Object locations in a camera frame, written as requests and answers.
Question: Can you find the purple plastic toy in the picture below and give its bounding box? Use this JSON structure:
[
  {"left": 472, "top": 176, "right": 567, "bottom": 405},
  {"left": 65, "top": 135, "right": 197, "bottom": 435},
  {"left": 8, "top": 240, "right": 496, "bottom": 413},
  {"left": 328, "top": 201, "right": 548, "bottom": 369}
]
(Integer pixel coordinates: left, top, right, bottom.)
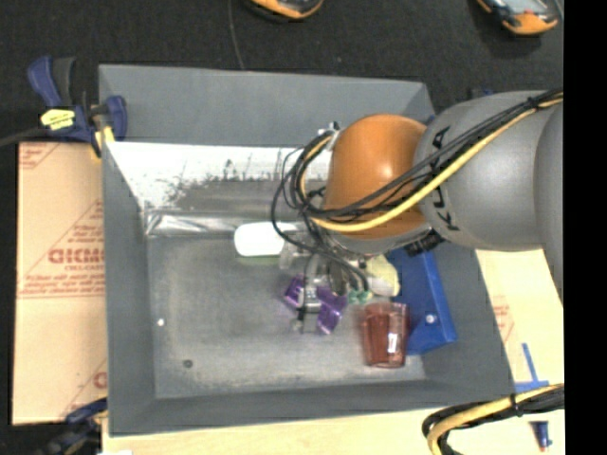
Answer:
[{"left": 283, "top": 274, "right": 349, "bottom": 337}]

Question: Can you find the grey metal bin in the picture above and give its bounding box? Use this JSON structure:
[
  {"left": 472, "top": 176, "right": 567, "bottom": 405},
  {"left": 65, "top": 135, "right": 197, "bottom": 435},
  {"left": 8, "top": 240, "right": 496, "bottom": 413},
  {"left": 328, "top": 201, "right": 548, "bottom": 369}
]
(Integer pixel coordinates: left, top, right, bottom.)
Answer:
[{"left": 98, "top": 64, "right": 516, "bottom": 435}]

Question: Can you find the clear red plastic cup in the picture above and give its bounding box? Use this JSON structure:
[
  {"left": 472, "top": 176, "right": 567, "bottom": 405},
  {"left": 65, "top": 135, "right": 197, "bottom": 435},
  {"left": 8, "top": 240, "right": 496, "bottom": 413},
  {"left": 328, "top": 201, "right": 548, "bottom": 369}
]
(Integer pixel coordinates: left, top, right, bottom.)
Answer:
[{"left": 359, "top": 300, "right": 411, "bottom": 370}]

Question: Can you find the white and green sponge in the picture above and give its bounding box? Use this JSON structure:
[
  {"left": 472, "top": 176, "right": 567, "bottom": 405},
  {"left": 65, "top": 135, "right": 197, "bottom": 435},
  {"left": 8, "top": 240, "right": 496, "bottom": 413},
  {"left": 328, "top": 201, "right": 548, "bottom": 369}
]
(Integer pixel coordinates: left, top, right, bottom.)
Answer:
[{"left": 233, "top": 221, "right": 299, "bottom": 260}]

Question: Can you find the blue flat block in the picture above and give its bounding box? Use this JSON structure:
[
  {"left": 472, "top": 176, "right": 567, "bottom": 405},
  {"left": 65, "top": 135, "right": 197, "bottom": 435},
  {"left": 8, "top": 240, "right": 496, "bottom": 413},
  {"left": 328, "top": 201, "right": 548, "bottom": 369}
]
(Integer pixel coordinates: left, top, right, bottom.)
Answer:
[{"left": 384, "top": 246, "right": 459, "bottom": 356}]

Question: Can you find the brown cardboard board red print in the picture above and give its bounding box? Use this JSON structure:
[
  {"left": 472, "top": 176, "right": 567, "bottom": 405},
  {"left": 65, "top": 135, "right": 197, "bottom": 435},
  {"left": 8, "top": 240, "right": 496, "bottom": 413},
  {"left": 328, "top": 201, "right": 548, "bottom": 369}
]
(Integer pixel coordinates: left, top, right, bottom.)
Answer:
[{"left": 10, "top": 140, "right": 565, "bottom": 427}]

